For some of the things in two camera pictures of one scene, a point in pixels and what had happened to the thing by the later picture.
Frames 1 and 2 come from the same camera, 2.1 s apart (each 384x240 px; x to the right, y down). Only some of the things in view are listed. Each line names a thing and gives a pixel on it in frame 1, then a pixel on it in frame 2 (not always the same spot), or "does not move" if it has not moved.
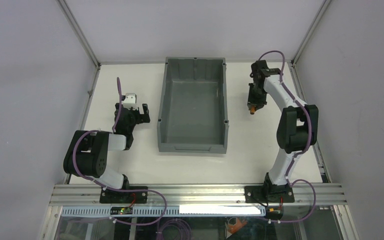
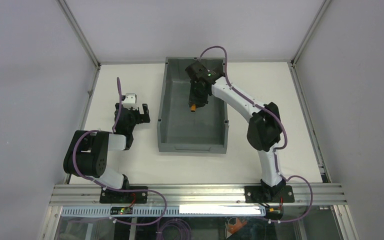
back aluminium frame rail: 164,63 does not move
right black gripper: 254,101 -> 198,99
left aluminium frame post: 77,30 does not move
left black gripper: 134,112 does not move
